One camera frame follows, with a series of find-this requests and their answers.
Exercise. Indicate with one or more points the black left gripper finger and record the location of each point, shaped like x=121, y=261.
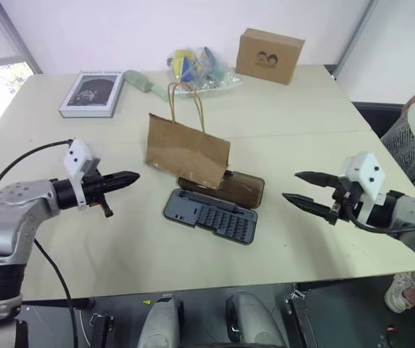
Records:
x=122, y=185
x=122, y=176

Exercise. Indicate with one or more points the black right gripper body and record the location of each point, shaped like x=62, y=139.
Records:
x=342, y=201

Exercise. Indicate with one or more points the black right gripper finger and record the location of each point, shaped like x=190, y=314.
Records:
x=318, y=178
x=311, y=206

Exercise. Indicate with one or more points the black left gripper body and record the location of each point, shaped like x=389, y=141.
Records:
x=93, y=188

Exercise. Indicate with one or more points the dark screwdriver bit case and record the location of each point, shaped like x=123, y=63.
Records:
x=211, y=217

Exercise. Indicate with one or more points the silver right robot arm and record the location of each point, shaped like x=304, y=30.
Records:
x=407, y=214

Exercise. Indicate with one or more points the black seat beside table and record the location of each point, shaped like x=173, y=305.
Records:
x=378, y=117

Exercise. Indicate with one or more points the white book with dark cover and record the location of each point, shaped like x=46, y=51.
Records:
x=91, y=94

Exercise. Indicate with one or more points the pale green wrapped item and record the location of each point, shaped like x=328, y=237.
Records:
x=144, y=82

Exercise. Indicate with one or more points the white sneaker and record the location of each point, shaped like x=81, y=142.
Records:
x=401, y=290

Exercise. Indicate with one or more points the grey rounded leg shell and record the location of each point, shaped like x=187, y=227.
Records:
x=158, y=322
x=252, y=322

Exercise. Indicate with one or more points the brown cardboard box with print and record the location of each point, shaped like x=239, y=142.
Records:
x=267, y=58

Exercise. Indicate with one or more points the clear bag of colourful items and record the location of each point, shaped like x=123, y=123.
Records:
x=200, y=70

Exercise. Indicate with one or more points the black metal table clamp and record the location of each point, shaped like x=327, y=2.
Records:
x=100, y=331

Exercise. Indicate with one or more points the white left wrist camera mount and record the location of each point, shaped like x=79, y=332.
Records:
x=77, y=156

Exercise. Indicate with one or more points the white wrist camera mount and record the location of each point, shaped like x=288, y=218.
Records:
x=77, y=156
x=369, y=174

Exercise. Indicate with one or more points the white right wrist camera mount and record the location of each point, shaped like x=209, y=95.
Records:
x=369, y=174

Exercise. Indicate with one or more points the black metal table bracket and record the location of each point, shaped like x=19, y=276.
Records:
x=298, y=319

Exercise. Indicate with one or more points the grey wall corner post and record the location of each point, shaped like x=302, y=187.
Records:
x=356, y=36

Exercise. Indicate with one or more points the grey window frame post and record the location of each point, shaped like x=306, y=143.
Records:
x=15, y=32

